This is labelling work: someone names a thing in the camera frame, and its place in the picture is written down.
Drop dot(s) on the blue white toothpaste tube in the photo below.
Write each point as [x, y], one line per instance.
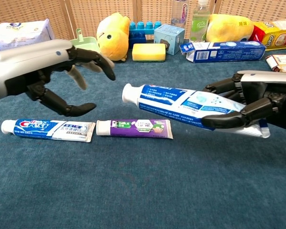
[162, 97]

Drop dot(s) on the blue Crest toothpaste tube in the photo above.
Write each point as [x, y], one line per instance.
[50, 130]

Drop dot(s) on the yellow sponge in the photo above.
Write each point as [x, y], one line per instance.
[149, 52]

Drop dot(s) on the orange white small carton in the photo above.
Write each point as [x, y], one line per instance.
[284, 63]

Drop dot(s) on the clear bottle pink label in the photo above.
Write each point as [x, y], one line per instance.
[180, 14]

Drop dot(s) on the yellow snack package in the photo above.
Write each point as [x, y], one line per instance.
[276, 35]

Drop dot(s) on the light blue small box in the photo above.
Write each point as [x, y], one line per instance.
[169, 38]

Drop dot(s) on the blue building block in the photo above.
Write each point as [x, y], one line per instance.
[138, 34]

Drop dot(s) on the blue toothpaste carton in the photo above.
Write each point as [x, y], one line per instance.
[228, 51]

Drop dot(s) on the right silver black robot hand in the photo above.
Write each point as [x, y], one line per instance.
[276, 95]

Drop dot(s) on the white tissue pack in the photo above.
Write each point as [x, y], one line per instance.
[19, 33]

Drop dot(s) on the yellow duck plush toy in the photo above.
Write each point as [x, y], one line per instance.
[113, 35]

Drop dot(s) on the clear bottle green label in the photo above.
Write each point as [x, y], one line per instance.
[199, 23]

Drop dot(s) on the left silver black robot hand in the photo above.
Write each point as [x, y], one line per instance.
[26, 62]

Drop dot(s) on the woven folding screen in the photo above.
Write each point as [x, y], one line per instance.
[97, 9]

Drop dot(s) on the green plastic dustpan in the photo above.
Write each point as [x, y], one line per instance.
[87, 43]

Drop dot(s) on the teal table cloth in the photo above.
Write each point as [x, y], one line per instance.
[143, 181]

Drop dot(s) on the yellow plush toy with tag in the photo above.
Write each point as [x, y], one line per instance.
[228, 28]

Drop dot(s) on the purple toothpaste tube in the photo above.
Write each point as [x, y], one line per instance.
[133, 128]

